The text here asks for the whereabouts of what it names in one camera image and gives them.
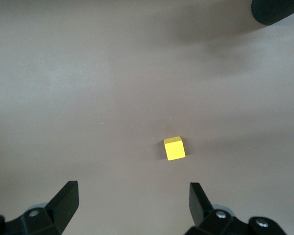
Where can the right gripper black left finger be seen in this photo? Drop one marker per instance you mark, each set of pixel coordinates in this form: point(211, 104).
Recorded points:
point(66, 203)

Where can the brown paper table cover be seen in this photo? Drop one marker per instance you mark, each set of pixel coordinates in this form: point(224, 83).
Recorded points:
point(88, 98)

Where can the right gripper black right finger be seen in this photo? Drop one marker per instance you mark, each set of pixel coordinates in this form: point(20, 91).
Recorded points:
point(199, 205)

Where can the black ribbed cylinder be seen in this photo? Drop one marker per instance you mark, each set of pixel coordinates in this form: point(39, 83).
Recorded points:
point(276, 9)

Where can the yellow block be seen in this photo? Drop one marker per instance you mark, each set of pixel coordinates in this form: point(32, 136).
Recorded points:
point(175, 150)

